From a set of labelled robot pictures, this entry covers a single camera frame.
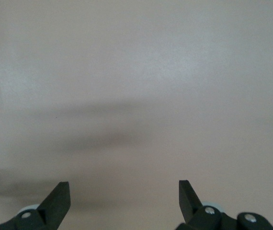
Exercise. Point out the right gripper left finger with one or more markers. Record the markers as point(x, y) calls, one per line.
point(50, 210)

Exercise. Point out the brown table mat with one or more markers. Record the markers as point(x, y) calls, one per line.
point(136, 72)

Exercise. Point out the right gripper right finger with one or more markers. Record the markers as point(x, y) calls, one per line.
point(191, 210)

